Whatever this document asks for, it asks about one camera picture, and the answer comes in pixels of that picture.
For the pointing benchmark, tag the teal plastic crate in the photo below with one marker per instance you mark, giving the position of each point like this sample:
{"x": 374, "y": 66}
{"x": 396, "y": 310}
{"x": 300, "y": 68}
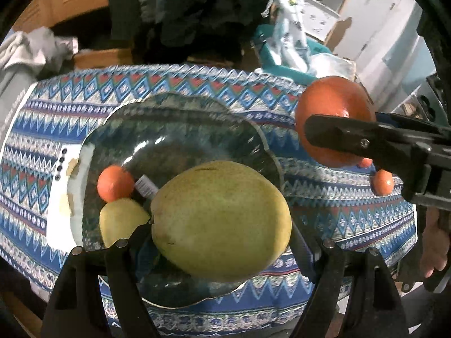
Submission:
{"x": 271, "y": 60}

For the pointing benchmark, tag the grey bedding cloth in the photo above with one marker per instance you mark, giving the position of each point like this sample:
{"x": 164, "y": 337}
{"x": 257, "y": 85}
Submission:
{"x": 14, "y": 88}

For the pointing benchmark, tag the scalloped glass bowl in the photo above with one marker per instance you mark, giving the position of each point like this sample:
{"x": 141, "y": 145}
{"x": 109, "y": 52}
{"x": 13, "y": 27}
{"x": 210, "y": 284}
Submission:
{"x": 176, "y": 137}

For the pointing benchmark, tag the blue patterned tablecloth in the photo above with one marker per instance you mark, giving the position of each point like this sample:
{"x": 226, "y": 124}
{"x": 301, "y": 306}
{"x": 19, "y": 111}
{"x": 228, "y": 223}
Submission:
{"x": 53, "y": 112}

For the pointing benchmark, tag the small tangerine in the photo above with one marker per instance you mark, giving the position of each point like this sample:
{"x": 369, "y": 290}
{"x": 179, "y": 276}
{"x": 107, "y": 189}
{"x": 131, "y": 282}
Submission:
{"x": 114, "y": 183}
{"x": 383, "y": 182}

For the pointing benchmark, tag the green pear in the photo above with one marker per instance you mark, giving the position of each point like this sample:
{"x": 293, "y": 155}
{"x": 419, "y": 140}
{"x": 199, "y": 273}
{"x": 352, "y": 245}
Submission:
{"x": 218, "y": 218}
{"x": 118, "y": 218}

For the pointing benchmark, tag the white striped label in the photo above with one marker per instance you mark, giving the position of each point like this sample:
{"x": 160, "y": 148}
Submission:
{"x": 145, "y": 185}

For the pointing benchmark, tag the black jacket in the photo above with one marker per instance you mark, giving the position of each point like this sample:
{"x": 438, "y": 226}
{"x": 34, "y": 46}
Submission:
{"x": 183, "y": 14}

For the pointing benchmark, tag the orange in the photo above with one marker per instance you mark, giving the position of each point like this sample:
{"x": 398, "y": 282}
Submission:
{"x": 331, "y": 98}
{"x": 364, "y": 162}

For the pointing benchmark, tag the white flat device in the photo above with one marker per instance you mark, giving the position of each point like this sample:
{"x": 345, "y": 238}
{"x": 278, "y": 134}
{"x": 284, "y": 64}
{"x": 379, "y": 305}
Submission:
{"x": 56, "y": 218}

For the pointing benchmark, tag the clear plastic bags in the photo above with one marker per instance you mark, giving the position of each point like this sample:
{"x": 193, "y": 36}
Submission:
{"x": 331, "y": 65}

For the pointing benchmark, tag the shoe rack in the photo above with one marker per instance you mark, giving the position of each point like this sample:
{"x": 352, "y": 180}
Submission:
{"x": 428, "y": 95}

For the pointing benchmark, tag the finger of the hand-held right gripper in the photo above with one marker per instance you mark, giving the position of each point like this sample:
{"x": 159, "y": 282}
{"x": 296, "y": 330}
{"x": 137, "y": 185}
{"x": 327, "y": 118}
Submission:
{"x": 338, "y": 130}
{"x": 394, "y": 118}

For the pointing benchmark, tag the person's right hand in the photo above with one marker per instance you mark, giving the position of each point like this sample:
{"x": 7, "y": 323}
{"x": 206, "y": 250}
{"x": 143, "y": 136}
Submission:
{"x": 433, "y": 246}

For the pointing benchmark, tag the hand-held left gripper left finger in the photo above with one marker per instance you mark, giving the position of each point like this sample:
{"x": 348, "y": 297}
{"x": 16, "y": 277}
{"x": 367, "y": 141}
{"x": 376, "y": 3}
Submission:
{"x": 121, "y": 264}

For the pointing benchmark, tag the wooden shelf rack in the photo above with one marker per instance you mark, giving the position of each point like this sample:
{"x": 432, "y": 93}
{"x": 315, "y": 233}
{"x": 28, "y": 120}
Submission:
{"x": 343, "y": 7}

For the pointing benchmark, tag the grey garment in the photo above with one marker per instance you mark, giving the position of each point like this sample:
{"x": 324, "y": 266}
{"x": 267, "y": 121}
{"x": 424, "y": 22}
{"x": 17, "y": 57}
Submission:
{"x": 56, "y": 44}

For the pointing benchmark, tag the white rice bag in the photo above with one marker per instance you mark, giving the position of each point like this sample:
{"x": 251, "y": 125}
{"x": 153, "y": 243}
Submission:
{"x": 289, "y": 24}

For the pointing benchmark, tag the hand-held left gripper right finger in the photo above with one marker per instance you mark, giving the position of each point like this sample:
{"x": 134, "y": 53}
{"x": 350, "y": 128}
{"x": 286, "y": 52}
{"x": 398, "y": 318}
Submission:
{"x": 327, "y": 264}

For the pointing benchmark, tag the white fleece garment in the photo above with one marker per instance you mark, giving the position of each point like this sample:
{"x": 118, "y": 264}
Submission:
{"x": 21, "y": 49}

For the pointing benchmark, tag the white plastic basket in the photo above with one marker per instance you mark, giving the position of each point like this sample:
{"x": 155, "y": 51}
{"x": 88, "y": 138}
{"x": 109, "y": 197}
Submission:
{"x": 320, "y": 21}

